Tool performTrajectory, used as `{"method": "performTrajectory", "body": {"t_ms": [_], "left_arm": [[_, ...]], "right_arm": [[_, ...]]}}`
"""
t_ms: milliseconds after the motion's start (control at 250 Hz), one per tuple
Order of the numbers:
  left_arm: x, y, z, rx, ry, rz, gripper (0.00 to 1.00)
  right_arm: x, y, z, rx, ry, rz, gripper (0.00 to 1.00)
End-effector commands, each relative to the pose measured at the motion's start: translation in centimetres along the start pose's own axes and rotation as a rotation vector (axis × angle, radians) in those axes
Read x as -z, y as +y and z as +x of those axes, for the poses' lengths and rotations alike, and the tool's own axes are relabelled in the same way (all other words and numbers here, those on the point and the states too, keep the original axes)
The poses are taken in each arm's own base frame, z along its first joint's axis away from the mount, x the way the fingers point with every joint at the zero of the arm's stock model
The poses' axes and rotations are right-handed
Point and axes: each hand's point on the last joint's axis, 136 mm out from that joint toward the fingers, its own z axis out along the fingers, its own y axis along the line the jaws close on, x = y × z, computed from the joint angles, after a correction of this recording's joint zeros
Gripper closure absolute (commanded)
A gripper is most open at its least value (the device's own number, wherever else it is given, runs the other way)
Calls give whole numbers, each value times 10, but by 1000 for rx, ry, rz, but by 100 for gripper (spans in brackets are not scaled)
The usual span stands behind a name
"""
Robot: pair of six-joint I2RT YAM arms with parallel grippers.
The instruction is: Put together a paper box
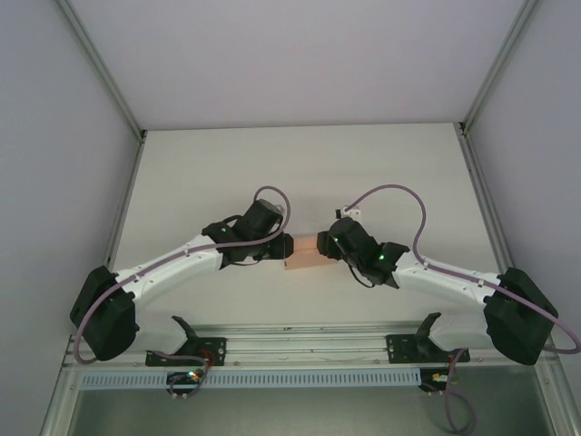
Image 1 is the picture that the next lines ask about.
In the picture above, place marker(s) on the pink cardboard box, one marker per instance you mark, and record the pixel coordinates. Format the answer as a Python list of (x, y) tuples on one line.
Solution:
[(308, 256)]

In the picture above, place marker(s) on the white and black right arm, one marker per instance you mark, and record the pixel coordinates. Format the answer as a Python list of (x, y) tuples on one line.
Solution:
[(454, 281)]

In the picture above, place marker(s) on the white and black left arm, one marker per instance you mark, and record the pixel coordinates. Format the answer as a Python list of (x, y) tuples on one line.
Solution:
[(172, 265)]

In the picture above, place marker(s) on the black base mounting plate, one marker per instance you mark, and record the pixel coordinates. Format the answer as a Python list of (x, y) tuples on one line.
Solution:
[(399, 347), (213, 349)]

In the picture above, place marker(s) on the circuit board with lights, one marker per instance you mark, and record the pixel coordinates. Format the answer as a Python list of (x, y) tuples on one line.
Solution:
[(188, 377)]

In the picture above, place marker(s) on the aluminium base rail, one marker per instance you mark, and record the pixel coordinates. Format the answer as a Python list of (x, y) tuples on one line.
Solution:
[(308, 343)]

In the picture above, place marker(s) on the aluminium side rail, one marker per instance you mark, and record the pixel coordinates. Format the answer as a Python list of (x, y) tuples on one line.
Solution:
[(127, 200), (483, 200)]

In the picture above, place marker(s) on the aluminium frame post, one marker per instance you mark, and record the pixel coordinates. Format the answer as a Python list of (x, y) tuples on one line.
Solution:
[(497, 59), (102, 72)]

